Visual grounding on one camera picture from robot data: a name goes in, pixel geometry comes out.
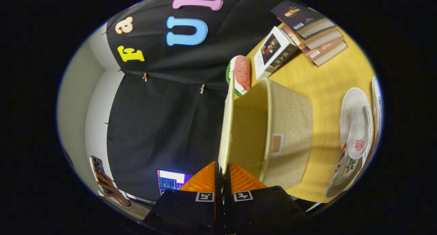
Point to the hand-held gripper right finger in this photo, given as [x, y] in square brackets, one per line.
[228, 211]

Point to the lit monitor screen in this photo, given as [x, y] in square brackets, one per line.
[170, 182]

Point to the smartphone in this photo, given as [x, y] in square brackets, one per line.
[96, 165]

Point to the white canvas shoe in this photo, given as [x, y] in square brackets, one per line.
[376, 101]
[355, 125]

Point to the white book with portrait cover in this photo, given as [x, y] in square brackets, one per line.
[269, 50]

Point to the pink cloth clip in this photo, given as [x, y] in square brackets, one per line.
[145, 77]

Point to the dark hardcover book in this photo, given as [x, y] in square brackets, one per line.
[293, 14]

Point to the black backdrop cloth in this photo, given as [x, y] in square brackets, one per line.
[153, 125]

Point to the watermelon slice plush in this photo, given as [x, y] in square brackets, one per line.
[242, 72]

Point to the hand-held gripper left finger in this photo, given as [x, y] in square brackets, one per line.
[218, 211]

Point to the beige fabric storage box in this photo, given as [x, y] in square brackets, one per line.
[290, 125]

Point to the brown cover book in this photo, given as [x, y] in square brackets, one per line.
[329, 54]
[324, 38]

